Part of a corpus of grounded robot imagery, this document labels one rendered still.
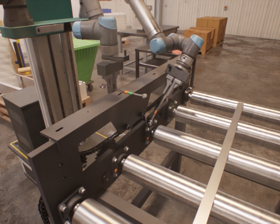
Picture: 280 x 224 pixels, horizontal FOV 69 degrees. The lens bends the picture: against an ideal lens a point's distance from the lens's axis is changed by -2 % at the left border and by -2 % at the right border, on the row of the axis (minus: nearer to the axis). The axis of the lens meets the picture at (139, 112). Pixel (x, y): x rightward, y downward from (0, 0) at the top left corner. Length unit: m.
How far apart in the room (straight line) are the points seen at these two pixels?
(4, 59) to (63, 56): 2.45
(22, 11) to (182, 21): 10.73
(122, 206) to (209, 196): 0.36
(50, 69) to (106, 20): 0.89
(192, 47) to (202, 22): 7.02
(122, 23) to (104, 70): 6.97
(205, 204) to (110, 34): 0.74
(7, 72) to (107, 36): 3.36
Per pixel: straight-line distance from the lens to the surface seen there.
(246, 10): 10.97
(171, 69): 1.11
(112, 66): 0.93
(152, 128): 1.19
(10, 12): 1.32
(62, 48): 1.71
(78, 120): 0.77
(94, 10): 1.05
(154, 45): 1.05
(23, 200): 2.20
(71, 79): 1.75
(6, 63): 4.12
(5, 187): 2.40
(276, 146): 1.33
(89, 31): 0.93
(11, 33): 1.29
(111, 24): 0.89
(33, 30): 1.32
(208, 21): 8.05
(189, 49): 1.10
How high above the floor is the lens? 1.56
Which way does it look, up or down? 29 degrees down
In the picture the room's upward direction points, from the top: straight up
